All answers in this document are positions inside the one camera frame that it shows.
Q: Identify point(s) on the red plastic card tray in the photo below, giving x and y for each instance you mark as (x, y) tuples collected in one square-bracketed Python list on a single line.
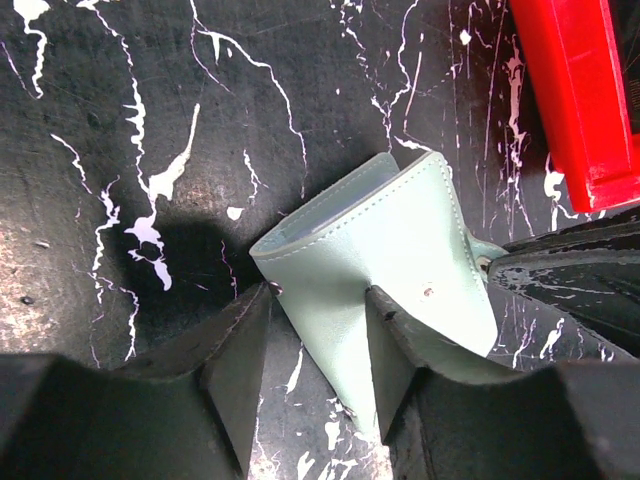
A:
[(573, 61)]

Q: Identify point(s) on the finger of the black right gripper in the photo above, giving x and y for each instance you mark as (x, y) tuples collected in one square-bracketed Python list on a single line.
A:
[(589, 271)]

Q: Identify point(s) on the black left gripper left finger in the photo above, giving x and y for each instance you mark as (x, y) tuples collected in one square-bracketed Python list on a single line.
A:
[(184, 410)]

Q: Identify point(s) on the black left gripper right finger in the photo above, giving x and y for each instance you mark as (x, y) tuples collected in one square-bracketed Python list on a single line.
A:
[(447, 413)]

